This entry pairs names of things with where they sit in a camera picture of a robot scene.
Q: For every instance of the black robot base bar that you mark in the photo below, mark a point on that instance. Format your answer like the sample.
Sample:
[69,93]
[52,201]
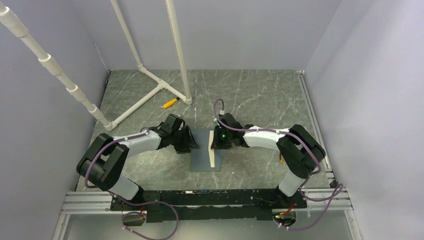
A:
[168,205]

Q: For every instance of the cream letter paper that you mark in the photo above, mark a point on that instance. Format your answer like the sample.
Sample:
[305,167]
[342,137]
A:
[211,151]

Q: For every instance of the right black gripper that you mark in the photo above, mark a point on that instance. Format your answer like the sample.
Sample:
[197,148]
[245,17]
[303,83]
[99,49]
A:
[216,144]

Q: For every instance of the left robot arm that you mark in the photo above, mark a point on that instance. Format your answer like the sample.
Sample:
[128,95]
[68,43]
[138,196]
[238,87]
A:
[102,164]

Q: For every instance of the white pvc pipe frame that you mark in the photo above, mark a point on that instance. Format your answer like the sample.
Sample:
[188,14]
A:
[46,55]

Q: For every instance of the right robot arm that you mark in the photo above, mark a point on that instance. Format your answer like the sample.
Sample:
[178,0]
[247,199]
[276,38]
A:
[300,151]

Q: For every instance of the grey envelope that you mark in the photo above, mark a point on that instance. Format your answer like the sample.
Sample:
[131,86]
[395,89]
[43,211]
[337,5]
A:
[199,161]

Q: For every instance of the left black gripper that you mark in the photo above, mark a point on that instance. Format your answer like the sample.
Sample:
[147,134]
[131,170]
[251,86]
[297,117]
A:
[189,141]

